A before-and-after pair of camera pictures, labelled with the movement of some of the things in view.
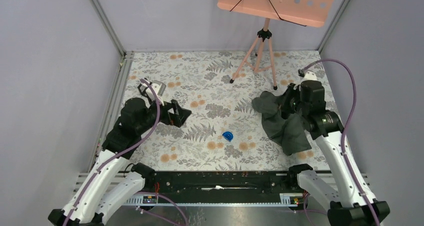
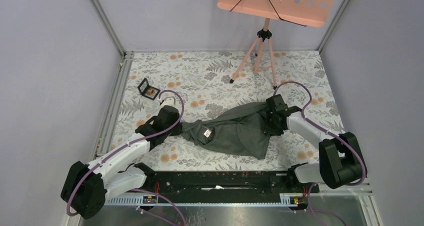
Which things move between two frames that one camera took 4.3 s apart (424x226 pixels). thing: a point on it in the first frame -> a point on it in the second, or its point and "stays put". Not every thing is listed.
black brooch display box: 142,88 stays put
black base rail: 222,182 stays put
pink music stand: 309,5 stays put
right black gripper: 290,91 -> 268,129
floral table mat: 224,132 stays put
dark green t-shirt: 289,134 -> 242,130
